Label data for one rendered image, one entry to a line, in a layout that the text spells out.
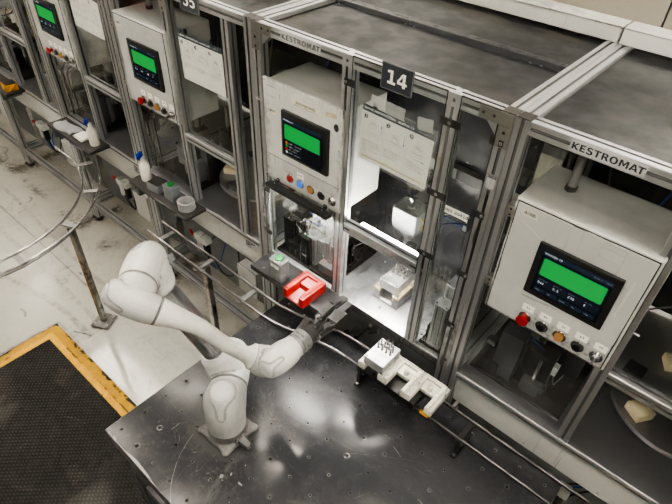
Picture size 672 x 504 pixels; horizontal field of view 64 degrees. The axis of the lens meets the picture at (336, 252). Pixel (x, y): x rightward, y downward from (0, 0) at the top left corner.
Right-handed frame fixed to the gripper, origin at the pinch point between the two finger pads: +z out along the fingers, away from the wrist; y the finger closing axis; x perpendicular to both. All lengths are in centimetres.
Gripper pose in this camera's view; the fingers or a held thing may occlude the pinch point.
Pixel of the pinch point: (340, 308)
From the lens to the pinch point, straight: 217.0
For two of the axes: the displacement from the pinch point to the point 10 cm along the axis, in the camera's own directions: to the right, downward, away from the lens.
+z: 6.6, -4.7, 5.8
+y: 0.4, -7.5, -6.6
